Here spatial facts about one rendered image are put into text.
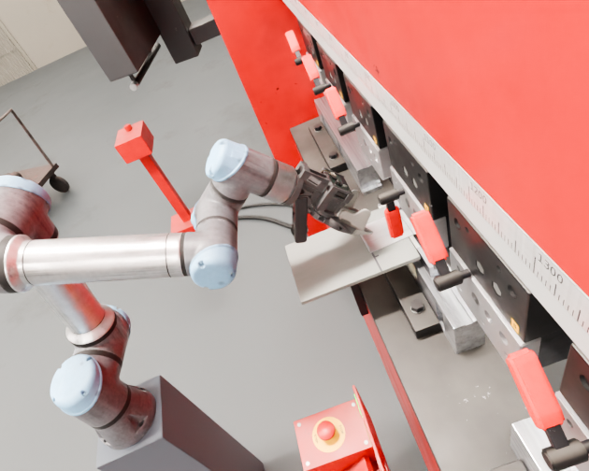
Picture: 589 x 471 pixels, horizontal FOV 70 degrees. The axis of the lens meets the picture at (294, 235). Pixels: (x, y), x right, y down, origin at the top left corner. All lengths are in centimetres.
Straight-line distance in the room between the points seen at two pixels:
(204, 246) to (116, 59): 116
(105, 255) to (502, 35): 61
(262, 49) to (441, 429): 126
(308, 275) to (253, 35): 91
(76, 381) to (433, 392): 75
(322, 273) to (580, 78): 72
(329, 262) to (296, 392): 110
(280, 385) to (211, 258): 137
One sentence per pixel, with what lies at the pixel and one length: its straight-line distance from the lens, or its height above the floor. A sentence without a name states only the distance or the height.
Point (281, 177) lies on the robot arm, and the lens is 75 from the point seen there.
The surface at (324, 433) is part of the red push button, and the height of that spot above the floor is 81.
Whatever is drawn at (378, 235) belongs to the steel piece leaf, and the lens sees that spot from 94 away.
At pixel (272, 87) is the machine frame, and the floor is 105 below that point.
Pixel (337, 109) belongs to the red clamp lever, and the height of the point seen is 129.
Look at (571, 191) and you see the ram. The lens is 30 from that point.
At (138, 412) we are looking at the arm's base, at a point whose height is 83.
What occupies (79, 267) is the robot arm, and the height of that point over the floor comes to 131.
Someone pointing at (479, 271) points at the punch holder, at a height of 128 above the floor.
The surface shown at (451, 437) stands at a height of 88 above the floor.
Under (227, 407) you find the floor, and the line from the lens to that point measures 205.
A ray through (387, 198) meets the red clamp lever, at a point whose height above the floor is 125.
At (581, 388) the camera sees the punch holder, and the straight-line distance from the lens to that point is 42.
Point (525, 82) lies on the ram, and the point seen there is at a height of 153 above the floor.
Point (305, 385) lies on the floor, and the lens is 194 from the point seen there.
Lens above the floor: 168
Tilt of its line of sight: 42 degrees down
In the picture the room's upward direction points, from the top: 25 degrees counter-clockwise
